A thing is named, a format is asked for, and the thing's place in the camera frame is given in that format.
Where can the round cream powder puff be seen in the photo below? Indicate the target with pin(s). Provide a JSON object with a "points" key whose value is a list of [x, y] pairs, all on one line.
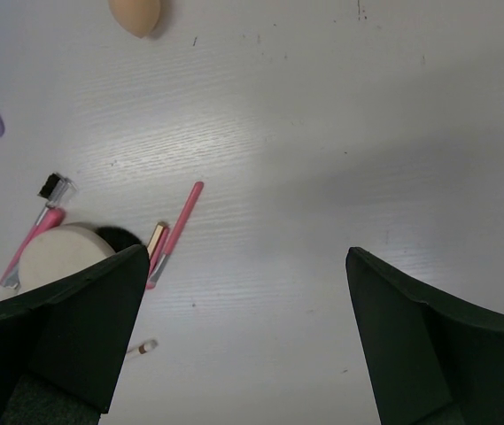
{"points": [[58, 253]]}

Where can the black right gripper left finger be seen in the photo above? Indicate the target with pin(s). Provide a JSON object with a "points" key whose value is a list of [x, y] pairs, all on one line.
{"points": [[62, 346]]}

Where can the long pink makeup brush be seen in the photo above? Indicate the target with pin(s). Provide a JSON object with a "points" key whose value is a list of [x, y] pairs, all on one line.
{"points": [[175, 234]]}

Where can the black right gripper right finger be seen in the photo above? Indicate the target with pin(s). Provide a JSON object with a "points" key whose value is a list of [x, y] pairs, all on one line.
{"points": [[432, 358]]}

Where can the beige makeup sponge egg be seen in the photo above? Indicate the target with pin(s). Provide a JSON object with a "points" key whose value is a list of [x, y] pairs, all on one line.
{"points": [[137, 17]]}

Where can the pink brow comb brush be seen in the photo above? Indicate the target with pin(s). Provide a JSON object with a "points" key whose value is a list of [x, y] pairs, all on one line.
{"points": [[55, 191]]}

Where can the white thin makeup pencil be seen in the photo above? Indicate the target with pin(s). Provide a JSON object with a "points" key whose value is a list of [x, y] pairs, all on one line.
{"points": [[141, 349]]}

